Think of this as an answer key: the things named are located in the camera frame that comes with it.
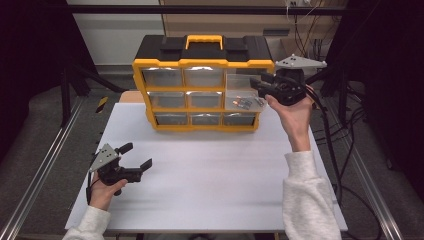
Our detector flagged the hanging background cables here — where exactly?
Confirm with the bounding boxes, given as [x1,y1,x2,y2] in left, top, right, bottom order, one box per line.
[285,0,336,66]

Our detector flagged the clear plastic drawer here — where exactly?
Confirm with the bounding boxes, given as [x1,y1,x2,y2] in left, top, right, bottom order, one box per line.
[224,73,273,113]

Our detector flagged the yellow and black hazard tape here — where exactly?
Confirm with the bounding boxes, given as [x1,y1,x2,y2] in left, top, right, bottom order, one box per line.
[95,96,110,114]

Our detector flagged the black metal stand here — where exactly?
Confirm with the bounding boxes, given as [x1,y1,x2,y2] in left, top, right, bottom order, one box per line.
[60,64,128,128]
[304,64,352,118]

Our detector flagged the yellow and black organizer cabinet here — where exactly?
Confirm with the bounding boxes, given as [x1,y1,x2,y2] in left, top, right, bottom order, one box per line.
[132,34,276,133]

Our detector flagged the left hand-held gripper black cable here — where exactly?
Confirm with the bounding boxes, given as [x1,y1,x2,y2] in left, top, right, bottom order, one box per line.
[85,172,101,205]

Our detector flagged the person's right hand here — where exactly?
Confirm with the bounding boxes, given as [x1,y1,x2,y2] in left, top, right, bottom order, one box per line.
[264,84,316,153]

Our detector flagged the aluminium frame rail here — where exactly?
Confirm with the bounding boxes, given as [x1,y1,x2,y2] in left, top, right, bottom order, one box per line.
[339,131,404,240]
[0,96,86,240]

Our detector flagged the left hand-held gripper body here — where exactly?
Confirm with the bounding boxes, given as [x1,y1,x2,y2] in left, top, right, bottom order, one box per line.
[88,143,144,188]

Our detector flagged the black floor cables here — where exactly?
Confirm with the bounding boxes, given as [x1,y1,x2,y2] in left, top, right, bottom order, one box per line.
[314,83,369,146]

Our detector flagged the light wooden cabinet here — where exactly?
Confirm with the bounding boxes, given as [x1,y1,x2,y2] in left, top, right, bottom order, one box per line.
[159,0,349,38]

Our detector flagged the black curtain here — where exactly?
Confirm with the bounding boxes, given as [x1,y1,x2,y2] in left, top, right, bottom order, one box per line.
[328,0,424,194]
[0,0,98,164]

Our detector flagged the set of clear organizer drawers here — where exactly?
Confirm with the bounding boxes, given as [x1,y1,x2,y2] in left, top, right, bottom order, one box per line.
[141,66,258,127]

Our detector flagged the person's left hand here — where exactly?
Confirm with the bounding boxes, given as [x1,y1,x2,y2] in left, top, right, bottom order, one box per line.
[89,170,129,212]

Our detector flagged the white power strip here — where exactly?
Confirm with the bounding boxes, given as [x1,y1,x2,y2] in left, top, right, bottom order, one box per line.
[287,0,314,8]

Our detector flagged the hand-held gripper black cable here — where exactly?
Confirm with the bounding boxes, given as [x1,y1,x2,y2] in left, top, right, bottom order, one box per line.
[85,172,101,205]
[304,85,383,240]

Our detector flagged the black horizontal frame bar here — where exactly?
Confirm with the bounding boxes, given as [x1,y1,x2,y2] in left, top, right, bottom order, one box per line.
[66,4,355,16]

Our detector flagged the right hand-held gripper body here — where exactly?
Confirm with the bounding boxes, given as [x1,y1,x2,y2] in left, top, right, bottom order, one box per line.
[267,53,328,107]

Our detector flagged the right hand-held gripper black cable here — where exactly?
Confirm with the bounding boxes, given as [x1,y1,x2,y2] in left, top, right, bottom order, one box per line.
[304,85,383,240]

